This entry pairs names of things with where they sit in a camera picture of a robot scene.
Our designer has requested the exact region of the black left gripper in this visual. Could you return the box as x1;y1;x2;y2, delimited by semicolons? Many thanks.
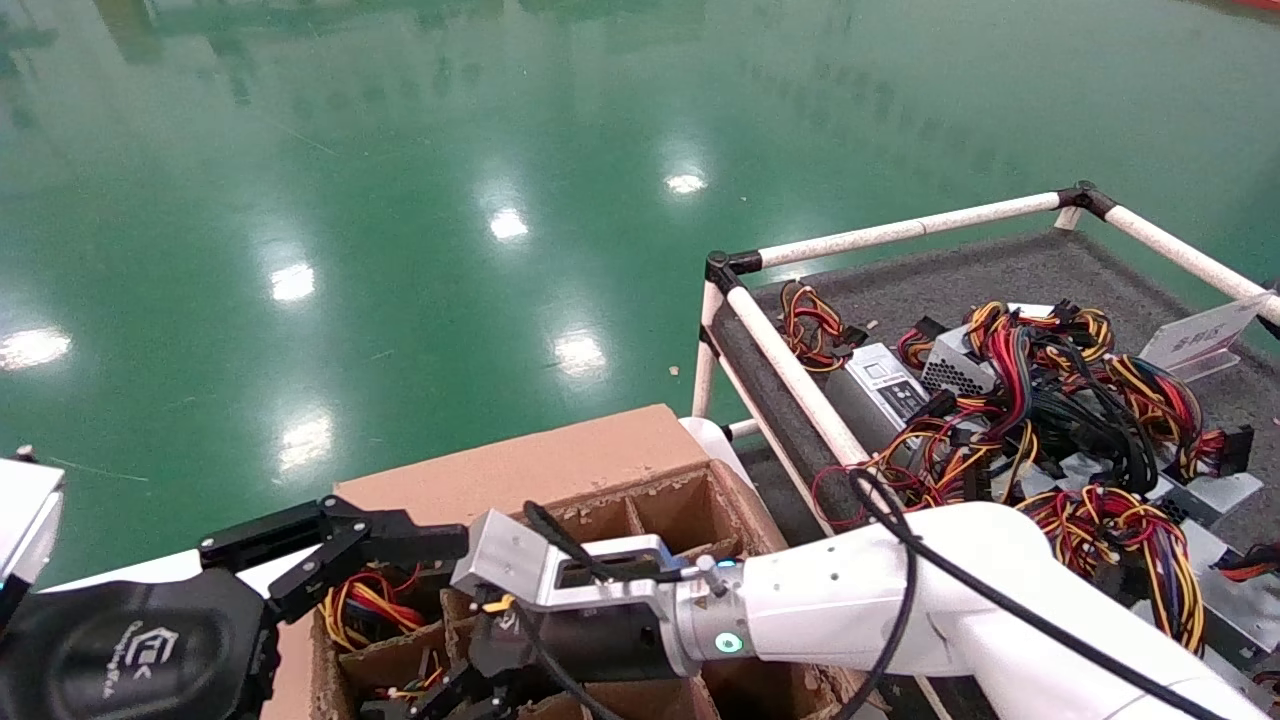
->
0;497;469;720

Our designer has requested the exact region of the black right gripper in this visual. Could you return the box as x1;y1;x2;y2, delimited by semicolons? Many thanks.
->
412;598;701;720

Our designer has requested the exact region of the grey power supply unit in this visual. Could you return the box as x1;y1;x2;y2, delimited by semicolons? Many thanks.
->
318;568;446;651

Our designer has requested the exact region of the brown cardboard box with dividers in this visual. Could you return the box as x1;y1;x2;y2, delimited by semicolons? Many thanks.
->
262;403;887;720

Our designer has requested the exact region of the silver power supply printed label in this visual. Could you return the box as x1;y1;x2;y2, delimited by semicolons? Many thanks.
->
843;343;936;429

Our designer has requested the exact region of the silver power supply perforated side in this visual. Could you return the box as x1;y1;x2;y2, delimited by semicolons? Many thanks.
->
918;325;1001;396

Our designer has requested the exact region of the pale grey power supply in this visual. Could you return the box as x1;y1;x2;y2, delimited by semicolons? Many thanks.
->
1000;453;1113;501

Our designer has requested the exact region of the small silver power supply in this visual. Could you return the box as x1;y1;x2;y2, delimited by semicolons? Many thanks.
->
1150;470;1264;528

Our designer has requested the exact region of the silver power supply flat lid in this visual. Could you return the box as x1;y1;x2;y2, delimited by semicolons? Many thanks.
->
1185;520;1280;666

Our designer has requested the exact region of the clear acrylic sign holder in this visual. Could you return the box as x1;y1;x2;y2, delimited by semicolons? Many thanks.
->
1140;298;1273;383

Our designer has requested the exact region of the wire bundle with white tie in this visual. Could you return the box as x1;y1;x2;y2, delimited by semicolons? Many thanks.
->
375;650;451;703

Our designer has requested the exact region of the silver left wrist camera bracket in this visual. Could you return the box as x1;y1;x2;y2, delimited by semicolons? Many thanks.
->
0;458;67;611

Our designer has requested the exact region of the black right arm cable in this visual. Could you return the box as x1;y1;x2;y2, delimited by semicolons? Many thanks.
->
505;468;1236;720

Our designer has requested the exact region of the small yellow red cable bundle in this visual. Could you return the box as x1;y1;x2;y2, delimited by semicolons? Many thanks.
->
778;282;869;374

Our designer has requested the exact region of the large red yellow cable tangle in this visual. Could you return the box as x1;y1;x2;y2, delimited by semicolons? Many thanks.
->
810;298;1151;516

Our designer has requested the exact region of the white pipe cart frame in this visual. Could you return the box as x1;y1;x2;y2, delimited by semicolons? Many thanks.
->
690;182;1280;720

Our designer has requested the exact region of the long striped cable bundle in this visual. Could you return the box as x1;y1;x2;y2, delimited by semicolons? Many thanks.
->
1015;485;1211;656

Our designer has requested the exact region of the cable bundle with black connector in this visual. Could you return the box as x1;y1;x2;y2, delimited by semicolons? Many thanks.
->
1105;353;1256;481

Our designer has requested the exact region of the red black cable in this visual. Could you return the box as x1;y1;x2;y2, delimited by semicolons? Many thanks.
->
1213;543;1280;583

